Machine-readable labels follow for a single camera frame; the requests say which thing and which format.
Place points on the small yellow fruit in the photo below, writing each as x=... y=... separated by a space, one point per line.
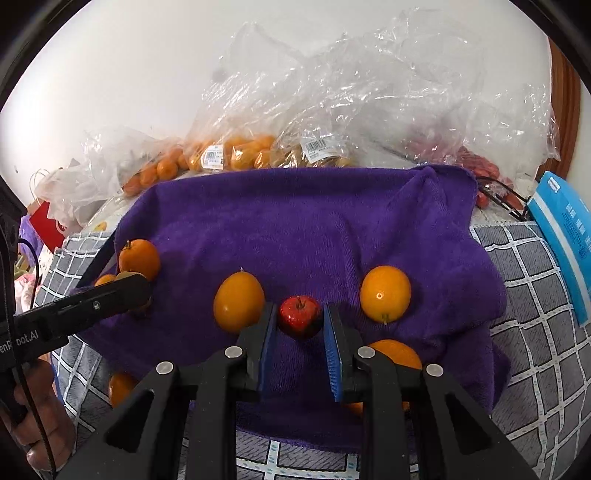
x=129 y=276

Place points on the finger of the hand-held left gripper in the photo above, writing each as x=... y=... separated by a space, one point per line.
x=115 y=297

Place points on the heap of yellow-brown fruits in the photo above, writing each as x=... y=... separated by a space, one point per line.
x=286 y=159

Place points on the brown wooden door frame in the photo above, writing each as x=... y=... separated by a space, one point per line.
x=565 y=92

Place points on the purple towel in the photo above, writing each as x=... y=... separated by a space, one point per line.
x=300 y=230

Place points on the small orange kumquat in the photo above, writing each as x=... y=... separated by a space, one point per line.
x=105 y=279

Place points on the small red apple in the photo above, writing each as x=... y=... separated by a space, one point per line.
x=300 y=318

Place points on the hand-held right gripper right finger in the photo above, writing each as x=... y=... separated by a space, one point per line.
x=331 y=350

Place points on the bunch of dark tangerines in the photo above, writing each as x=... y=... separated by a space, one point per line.
x=161 y=168

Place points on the clear plastic bag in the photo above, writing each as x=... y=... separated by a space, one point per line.
x=240 y=92
x=115 y=147
x=461 y=92
x=323 y=101

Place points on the red paper bag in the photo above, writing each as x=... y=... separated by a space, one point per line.
x=46 y=224

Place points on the grey checked cloth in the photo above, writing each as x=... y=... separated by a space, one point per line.
x=531 y=369

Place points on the heap of small red fruits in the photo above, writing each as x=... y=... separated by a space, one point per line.
x=480 y=166

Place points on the blue packet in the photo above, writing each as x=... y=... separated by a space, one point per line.
x=568 y=244

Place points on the white plastic bag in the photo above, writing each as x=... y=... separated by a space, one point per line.
x=74 y=189

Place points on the person's left hand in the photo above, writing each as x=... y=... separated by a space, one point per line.
x=51 y=415

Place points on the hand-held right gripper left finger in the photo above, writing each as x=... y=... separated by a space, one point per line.
x=268 y=341

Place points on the heap of bright kumquats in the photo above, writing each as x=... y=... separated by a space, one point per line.
x=244 y=157

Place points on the orange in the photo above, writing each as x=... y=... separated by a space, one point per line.
x=121 y=387
x=395 y=353
x=385 y=293
x=138 y=258
x=238 y=302

